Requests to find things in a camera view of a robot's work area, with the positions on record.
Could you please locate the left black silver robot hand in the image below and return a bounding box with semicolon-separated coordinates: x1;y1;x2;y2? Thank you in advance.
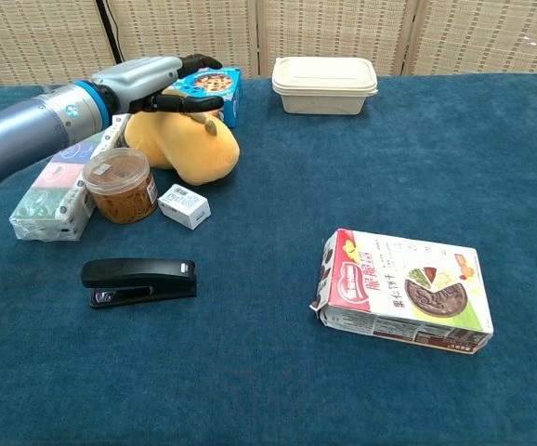
90;53;226;115

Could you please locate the yellow plush toy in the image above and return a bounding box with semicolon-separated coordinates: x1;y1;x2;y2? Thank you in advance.
124;87;242;188

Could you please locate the black tripod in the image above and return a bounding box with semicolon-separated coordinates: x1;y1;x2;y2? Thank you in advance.
94;0;126;67

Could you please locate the blue cookie box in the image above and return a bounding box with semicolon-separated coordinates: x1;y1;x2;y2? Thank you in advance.
172;67;244;129

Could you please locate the clear jar of rubber bands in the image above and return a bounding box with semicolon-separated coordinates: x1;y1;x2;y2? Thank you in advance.
82;147;159;226

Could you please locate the small white box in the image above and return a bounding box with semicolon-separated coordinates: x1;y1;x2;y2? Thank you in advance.
157;183;213;231

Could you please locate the pastel tissue multipack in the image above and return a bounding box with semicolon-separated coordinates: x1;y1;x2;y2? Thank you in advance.
8;113;133;243

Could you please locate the beige lidded lunch box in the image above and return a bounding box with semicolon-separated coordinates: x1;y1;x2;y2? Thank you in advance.
270;56;380;116

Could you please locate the black stapler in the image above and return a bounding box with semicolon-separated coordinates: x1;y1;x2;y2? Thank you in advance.
80;257;199;310

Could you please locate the blue felt table cloth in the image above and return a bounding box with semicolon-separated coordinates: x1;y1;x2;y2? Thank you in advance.
0;72;537;446

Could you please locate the bamboo folding screen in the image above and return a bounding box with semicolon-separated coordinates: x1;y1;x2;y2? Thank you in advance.
0;0;537;86

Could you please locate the white red biscuit box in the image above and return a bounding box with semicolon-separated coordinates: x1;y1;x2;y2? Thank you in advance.
308;228;495;356

